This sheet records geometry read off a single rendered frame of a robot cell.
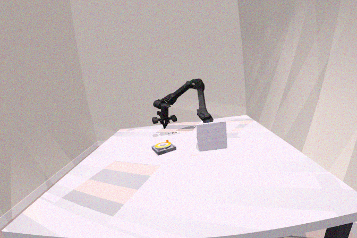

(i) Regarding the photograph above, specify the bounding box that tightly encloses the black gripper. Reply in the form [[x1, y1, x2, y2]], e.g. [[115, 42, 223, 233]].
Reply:
[[152, 111, 177, 129]]

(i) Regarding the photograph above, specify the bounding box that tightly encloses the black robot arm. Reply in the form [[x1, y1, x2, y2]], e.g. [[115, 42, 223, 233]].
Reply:
[[153, 79, 213, 123]]

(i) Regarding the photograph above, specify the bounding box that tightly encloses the orange round plate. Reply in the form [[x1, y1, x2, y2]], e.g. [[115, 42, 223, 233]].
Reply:
[[155, 140, 171, 149]]

